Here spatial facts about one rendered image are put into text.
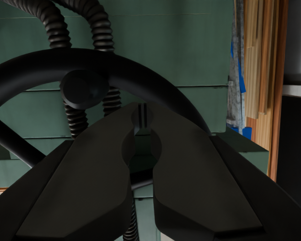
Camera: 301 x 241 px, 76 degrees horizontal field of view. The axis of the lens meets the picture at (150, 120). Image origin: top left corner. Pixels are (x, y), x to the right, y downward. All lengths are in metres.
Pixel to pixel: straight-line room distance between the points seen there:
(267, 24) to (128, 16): 1.46
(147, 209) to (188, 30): 0.30
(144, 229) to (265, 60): 1.55
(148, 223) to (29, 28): 0.37
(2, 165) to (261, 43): 1.70
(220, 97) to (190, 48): 0.10
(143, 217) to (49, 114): 0.25
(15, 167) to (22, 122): 0.09
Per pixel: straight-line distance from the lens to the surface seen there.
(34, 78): 0.19
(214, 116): 0.38
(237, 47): 1.29
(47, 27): 0.26
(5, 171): 0.49
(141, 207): 0.32
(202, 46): 0.37
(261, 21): 1.78
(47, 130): 0.41
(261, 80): 1.76
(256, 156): 0.44
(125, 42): 0.36
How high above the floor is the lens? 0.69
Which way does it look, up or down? 12 degrees up
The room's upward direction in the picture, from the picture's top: 178 degrees clockwise
